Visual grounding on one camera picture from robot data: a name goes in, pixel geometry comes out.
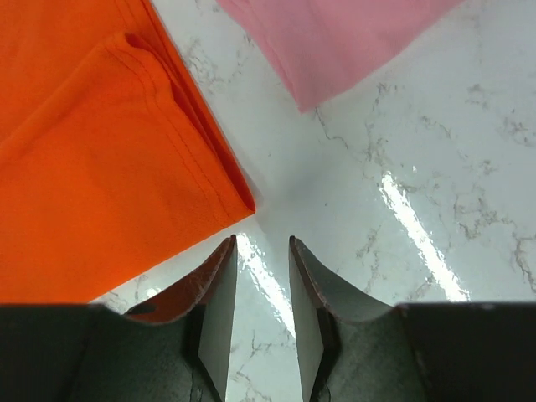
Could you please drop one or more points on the pink folded t shirt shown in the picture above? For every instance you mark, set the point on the pink folded t shirt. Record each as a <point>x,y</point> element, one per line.
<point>321,48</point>

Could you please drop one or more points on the orange t shirt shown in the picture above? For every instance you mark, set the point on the orange t shirt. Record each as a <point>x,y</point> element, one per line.
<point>111,161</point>

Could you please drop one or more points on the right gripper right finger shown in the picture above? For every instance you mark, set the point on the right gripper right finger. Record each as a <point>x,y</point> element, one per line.
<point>353,347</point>

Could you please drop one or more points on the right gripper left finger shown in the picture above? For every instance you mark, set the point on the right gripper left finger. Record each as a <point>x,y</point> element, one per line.
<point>174,346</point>

